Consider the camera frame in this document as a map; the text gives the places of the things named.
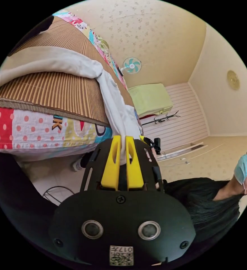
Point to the round ceiling lamp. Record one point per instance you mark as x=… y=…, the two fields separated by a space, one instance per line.
x=233 y=80

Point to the white long sleeve shirt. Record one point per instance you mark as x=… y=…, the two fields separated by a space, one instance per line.
x=58 y=60

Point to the person's body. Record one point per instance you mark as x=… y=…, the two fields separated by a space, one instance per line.
x=209 y=202

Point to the teal wall fan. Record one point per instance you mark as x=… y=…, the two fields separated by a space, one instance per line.
x=132 y=65

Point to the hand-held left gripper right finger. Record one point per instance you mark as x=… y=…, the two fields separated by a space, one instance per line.
x=134 y=168

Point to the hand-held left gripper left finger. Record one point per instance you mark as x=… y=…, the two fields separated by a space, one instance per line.
x=110 y=166

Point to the bed with woven mat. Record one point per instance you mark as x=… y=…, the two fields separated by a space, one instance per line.
x=51 y=92

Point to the black garment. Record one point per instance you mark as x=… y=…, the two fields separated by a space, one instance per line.
x=42 y=25

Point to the black coat rack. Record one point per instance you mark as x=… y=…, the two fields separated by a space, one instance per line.
x=163 y=119

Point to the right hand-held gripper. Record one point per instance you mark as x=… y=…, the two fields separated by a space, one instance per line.
x=157 y=144

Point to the light green curtain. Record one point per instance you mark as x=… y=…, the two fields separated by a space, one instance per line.
x=150 y=98

